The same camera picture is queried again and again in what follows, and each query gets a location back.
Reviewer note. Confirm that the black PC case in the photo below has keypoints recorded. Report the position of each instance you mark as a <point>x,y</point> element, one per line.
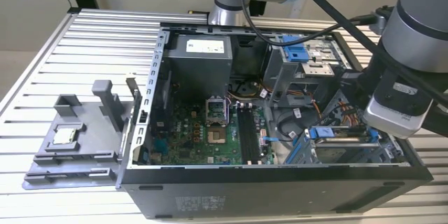
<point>280,197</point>

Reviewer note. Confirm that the grey wrist connector block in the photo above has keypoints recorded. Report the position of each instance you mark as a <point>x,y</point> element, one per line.
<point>378,24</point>

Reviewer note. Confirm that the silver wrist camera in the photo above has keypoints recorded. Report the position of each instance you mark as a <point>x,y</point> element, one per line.
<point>395,113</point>

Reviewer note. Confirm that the CPU socket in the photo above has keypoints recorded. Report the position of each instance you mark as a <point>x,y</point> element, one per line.
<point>218,136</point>

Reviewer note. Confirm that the silver CPU chip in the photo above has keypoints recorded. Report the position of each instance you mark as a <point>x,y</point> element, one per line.
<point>64,135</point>

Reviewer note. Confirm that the green motherboard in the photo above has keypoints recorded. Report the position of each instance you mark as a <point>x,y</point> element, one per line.
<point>210,153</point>

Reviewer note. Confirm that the metal disk bay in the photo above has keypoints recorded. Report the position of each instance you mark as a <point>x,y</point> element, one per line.
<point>347,145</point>

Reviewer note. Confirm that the black RAM slot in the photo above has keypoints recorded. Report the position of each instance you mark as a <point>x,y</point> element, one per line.
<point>247,134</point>
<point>243,134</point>
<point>256,134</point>
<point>252,134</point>

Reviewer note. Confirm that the black rod yellow tip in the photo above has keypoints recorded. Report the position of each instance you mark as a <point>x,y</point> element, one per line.
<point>191,12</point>

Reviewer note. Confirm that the grey parts rack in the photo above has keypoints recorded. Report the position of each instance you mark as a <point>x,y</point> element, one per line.
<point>95,140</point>

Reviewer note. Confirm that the hard disk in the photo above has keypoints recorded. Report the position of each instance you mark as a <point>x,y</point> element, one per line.
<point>323,132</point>

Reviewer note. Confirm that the blue plastic drive latch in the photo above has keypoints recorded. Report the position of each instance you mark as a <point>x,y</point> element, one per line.
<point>298,54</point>

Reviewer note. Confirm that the grey power supply unit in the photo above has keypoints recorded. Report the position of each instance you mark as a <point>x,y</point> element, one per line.
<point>199,72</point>

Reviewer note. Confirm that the grey metal drive cage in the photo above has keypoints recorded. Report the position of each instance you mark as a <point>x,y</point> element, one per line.
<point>280,77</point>

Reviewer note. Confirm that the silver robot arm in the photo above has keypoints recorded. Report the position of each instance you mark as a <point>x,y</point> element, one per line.
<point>420,24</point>

